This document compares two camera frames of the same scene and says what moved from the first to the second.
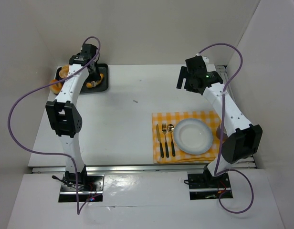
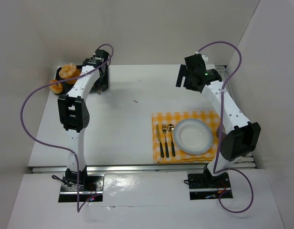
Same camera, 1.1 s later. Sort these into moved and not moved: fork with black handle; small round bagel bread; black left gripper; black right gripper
Moved: black left gripper
Not moved: small round bagel bread; fork with black handle; black right gripper
